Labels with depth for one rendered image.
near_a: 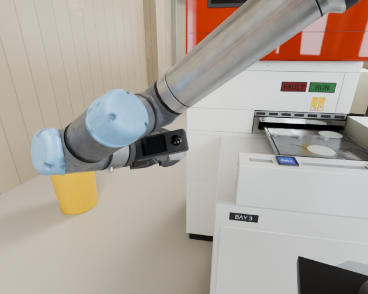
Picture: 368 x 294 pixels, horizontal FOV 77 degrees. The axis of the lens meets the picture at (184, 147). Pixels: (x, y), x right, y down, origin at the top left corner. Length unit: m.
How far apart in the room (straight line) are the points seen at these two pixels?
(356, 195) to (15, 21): 2.77
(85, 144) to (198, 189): 1.20
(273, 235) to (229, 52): 0.63
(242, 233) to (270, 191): 0.18
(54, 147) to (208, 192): 1.21
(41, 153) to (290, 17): 0.39
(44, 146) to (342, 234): 0.82
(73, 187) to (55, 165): 1.64
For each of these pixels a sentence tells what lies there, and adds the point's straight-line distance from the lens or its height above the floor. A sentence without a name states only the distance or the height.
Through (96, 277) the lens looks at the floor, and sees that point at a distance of 1.68.
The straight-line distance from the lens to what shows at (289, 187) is 0.74.
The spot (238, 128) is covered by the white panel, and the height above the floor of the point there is 0.87.
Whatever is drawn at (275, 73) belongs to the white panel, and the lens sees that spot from 1.27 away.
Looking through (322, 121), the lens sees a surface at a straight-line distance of 1.37.
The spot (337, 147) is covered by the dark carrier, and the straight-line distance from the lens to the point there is 1.14.
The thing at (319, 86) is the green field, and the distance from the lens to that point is 1.32.
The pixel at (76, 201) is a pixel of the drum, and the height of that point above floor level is 0.13.
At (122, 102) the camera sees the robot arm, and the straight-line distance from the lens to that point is 0.32.
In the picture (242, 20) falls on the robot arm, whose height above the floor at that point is 1.31.
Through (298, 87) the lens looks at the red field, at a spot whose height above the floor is 1.10.
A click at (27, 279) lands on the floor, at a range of 1.85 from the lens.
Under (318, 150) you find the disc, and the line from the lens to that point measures 1.06.
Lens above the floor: 1.27
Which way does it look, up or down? 23 degrees down
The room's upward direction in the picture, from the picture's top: straight up
